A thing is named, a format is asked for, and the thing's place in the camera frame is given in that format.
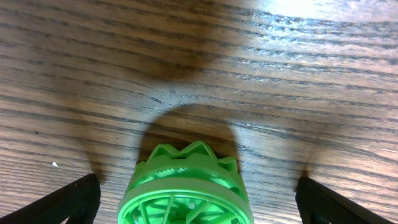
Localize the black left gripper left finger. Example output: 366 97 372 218
1 174 101 224

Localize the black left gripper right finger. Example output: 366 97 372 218
295 177 393 224

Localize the green wheel disc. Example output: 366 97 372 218
117 141 254 224

